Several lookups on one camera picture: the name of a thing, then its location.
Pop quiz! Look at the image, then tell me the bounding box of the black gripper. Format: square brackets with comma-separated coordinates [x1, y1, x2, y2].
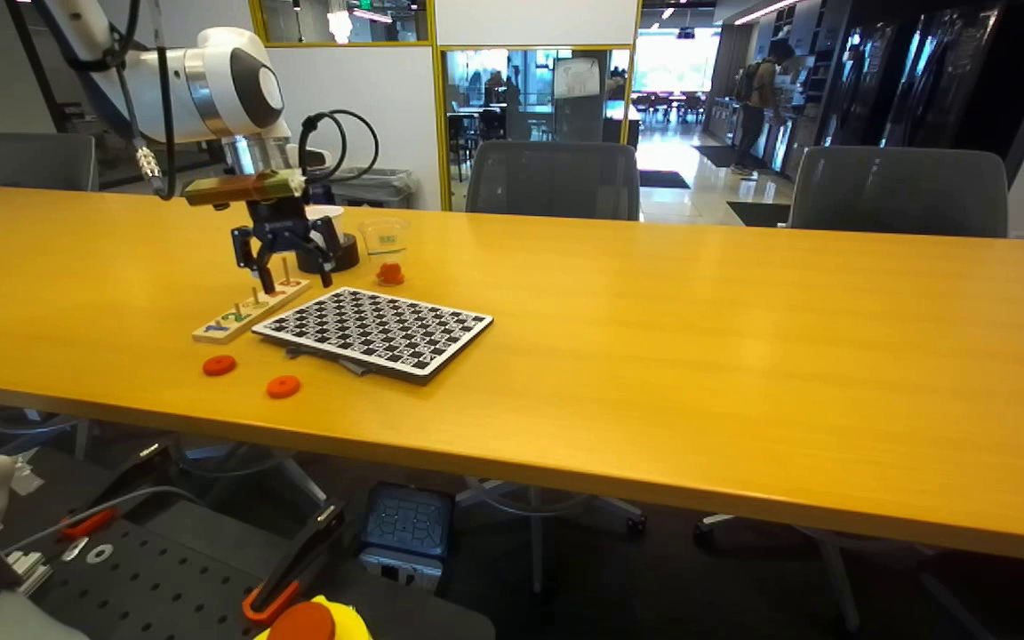
[228, 191, 343, 299]

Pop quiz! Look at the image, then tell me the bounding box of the wooden number puzzle board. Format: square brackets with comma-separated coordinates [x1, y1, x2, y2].
[192, 272, 310, 344]

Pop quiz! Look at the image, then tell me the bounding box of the clear plastic cup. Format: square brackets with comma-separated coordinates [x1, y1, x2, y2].
[364, 210, 411, 289]

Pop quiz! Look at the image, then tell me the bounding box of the grey piece under checkerboard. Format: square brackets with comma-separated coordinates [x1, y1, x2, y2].
[328, 350, 385, 378]

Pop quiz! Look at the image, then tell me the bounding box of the black white checkerboard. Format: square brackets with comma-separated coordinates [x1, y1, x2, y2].
[247, 286, 498, 382]

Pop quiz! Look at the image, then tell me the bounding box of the grey office chair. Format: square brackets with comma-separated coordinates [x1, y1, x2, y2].
[786, 144, 1015, 237]
[0, 131, 104, 197]
[461, 140, 642, 223]

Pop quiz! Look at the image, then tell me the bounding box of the grey floor box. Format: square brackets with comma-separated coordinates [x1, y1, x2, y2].
[359, 480, 457, 587]

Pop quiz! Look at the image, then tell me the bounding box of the orange black bar clamp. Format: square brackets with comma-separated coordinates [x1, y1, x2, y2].
[237, 502, 349, 628]

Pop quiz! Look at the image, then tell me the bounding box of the black perforated plate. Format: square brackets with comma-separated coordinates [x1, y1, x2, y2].
[29, 518, 272, 640]

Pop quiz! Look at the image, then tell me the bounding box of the yellow emergency stop button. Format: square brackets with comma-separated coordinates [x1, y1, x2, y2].
[252, 595, 377, 640]

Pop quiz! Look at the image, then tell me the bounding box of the grey chair wheel base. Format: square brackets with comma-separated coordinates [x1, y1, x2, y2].
[457, 476, 652, 596]

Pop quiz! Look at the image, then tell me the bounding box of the tan wrist camera mount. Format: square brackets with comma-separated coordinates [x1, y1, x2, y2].
[180, 169, 310, 210]

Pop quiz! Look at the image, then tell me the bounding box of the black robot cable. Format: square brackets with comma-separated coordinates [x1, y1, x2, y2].
[295, 108, 385, 206]

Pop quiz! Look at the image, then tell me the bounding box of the small red tool handle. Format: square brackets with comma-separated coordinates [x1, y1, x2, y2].
[53, 506, 119, 549]

